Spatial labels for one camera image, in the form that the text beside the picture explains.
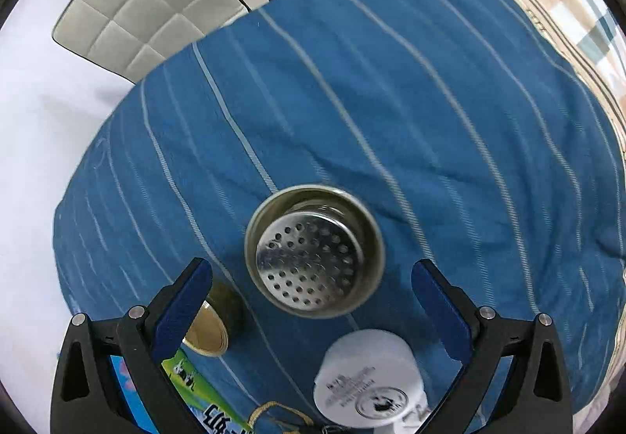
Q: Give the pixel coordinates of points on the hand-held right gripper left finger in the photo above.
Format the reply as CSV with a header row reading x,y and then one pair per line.
x,y
178,311

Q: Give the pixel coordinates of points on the white round jar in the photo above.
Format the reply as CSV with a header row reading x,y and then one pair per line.
x,y
367,365

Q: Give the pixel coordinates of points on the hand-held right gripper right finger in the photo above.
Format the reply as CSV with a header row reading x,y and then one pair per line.
x,y
440,311

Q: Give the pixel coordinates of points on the small gold tin can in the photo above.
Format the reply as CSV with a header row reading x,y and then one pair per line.
x,y
230,311

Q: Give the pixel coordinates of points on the blue printed cardboard box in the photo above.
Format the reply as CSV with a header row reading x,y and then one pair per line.
x,y
205,395

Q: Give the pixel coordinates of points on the perforated steel tea strainer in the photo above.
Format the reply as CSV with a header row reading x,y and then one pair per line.
x,y
313,258

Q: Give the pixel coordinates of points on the white bed sheet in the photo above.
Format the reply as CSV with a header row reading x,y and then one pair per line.
x,y
39,145

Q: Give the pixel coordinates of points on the blue striped printed blanket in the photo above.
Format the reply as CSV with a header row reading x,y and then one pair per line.
x,y
391,96

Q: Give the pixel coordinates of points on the white quilted headboard panel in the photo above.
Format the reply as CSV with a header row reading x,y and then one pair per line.
x,y
137,3

